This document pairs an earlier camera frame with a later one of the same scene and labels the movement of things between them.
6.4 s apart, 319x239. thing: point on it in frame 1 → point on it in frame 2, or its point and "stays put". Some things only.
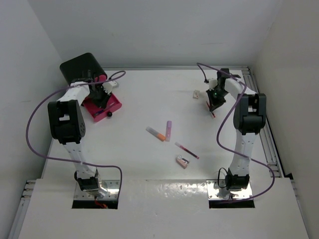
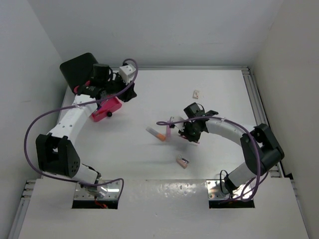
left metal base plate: (112, 186) stays put
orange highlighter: (158, 136) stays put
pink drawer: (112, 104) stays put
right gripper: (214, 104) → (195, 138)
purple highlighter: (168, 131) stays put
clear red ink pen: (187, 150) → (185, 137)
